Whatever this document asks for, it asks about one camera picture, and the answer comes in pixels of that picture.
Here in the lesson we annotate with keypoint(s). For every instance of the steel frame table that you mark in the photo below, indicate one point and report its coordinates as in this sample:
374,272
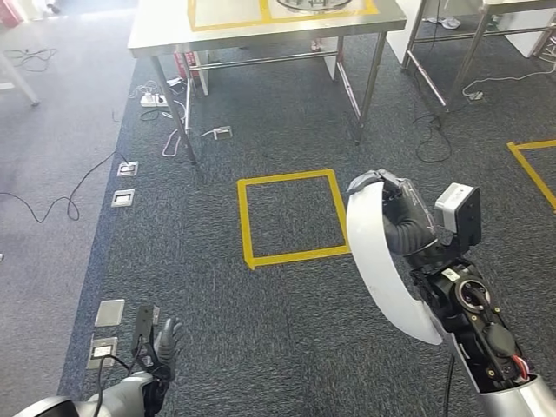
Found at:
521,4

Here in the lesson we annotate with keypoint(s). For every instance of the white curved panel part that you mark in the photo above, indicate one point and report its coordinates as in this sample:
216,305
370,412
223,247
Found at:
373,265

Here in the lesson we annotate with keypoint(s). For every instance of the steel floor socket box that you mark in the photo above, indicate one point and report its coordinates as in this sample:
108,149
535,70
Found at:
127,169
123,198
222,133
102,352
109,313

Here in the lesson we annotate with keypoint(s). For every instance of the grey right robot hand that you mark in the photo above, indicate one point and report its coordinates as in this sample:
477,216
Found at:
408,207

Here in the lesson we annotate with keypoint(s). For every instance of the red white box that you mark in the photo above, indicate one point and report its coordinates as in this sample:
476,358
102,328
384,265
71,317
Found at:
182,63

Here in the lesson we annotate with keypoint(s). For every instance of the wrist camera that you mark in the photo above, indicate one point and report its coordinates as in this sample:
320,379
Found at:
456,210
142,325

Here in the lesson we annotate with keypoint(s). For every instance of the white frame table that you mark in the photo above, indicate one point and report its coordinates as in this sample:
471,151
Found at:
19,80

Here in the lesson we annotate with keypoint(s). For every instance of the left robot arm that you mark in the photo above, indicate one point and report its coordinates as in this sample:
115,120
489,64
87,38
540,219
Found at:
126,397

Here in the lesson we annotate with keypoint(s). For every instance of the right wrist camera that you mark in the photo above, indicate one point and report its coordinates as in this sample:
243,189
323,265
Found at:
456,210

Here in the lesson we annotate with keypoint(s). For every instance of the white upright panel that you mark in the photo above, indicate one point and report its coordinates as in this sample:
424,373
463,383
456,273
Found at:
401,34

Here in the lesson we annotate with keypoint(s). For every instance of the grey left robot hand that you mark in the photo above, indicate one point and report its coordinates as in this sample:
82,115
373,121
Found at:
167,345

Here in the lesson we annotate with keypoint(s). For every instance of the white power strip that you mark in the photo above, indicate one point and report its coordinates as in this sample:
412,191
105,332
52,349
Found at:
152,101

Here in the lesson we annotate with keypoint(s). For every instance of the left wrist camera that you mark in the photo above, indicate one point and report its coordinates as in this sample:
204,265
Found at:
142,325

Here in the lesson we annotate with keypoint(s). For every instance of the silver wheel hubcap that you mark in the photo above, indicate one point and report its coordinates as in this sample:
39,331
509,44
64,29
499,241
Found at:
312,4

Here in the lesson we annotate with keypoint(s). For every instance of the red object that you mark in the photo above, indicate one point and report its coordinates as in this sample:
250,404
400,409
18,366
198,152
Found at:
9,11

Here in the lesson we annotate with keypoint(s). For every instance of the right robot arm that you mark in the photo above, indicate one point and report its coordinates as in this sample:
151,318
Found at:
477,322

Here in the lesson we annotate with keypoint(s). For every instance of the steel workbench table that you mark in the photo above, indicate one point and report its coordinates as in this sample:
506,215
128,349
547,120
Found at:
165,29

